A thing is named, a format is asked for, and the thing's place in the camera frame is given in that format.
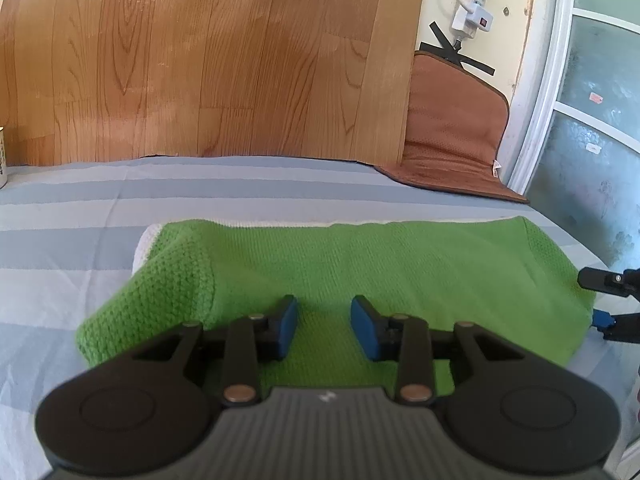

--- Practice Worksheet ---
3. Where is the white plug adapter red switch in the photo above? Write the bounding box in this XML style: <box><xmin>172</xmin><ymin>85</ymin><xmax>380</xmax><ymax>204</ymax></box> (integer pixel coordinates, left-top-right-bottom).
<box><xmin>451</xmin><ymin>4</ymin><xmax>494</xmax><ymax>41</ymax></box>

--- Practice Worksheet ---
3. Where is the black tape strip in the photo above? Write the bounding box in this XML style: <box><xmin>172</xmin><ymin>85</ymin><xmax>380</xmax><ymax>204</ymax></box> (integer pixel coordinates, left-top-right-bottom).
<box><xmin>419</xmin><ymin>42</ymin><xmax>496</xmax><ymax>77</ymax></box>
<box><xmin>429</xmin><ymin>22</ymin><xmax>462</xmax><ymax>63</ymax></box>

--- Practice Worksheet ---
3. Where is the black white green knitted sweater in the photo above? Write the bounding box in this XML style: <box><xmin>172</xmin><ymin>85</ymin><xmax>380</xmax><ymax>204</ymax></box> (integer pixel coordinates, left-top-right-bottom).
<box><xmin>75</xmin><ymin>216</ymin><xmax>597</xmax><ymax>393</ymax></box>

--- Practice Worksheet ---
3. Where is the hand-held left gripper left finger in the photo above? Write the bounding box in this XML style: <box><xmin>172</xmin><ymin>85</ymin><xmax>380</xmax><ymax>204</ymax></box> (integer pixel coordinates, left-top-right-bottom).
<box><xmin>132</xmin><ymin>294</ymin><xmax>300</xmax><ymax>407</ymax></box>

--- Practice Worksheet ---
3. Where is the white framed frosted window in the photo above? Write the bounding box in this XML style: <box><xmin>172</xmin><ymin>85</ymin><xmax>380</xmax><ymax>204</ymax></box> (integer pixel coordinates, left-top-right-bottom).
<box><xmin>502</xmin><ymin>0</ymin><xmax>640</xmax><ymax>281</ymax></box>

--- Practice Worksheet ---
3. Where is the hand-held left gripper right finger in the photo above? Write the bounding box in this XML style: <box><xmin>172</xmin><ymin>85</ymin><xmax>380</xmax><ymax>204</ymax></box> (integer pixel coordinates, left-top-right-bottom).
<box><xmin>350</xmin><ymin>294</ymin><xmax>518</xmax><ymax>407</ymax></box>

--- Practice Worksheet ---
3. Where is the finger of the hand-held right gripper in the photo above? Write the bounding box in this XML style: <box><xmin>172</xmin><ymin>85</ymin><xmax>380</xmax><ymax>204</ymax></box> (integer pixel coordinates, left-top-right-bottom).
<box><xmin>577</xmin><ymin>267</ymin><xmax>640</xmax><ymax>303</ymax></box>
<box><xmin>592</xmin><ymin>311</ymin><xmax>640</xmax><ymax>345</ymax></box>

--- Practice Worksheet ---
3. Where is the brown seat mat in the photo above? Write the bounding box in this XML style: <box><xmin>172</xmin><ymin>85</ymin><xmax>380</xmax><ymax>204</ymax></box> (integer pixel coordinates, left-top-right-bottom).
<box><xmin>374</xmin><ymin>50</ymin><xmax>530</xmax><ymax>204</ymax></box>

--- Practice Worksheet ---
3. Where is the wood-pattern vinyl sheet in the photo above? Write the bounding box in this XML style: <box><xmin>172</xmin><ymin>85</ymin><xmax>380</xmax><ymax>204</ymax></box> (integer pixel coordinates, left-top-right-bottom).
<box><xmin>0</xmin><ymin>0</ymin><xmax>431</xmax><ymax>167</ymax></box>

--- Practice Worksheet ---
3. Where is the blue grey striped bed sheet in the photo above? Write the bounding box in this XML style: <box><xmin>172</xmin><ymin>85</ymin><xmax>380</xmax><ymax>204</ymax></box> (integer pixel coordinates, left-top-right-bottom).
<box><xmin>0</xmin><ymin>155</ymin><xmax>640</xmax><ymax>480</ymax></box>

